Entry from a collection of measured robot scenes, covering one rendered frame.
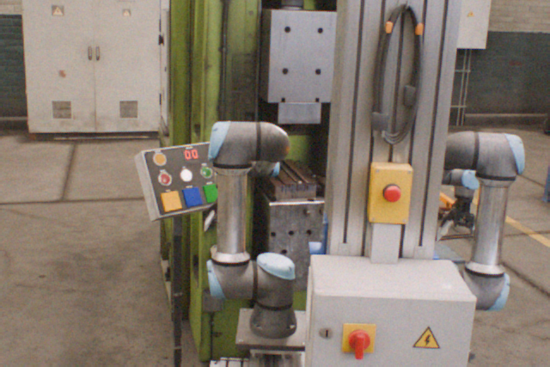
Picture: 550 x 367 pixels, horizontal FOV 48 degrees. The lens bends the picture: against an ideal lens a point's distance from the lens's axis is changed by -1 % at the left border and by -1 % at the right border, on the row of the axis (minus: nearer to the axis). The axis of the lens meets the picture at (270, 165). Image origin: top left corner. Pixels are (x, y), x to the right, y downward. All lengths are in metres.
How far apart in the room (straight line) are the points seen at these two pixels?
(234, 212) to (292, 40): 1.14
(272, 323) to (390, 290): 0.66
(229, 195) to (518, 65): 9.00
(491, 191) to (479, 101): 8.39
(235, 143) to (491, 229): 0.79
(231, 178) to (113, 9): 6.22
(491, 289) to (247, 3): 1.62
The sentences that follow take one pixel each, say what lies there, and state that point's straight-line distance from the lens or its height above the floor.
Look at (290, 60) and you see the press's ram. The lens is 2.79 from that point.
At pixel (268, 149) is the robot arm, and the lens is 1.81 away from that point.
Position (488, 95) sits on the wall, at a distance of 10.37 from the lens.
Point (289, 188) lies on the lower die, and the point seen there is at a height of 0.96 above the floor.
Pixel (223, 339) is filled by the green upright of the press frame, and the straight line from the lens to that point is 3.32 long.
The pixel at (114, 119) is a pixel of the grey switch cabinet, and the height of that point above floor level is 0.27.
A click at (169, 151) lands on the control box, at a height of 1.18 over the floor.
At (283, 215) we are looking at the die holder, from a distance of 2.88.
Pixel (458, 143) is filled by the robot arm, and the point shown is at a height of 1.43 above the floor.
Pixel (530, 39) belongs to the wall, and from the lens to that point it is 10.65.
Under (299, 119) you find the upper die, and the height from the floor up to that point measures 1.29.
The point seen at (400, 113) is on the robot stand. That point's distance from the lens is 1.44.
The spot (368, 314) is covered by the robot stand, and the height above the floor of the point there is 1.19.
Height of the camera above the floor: 1.82
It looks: 15 degrees down
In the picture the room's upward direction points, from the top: 2 degrees clockwise
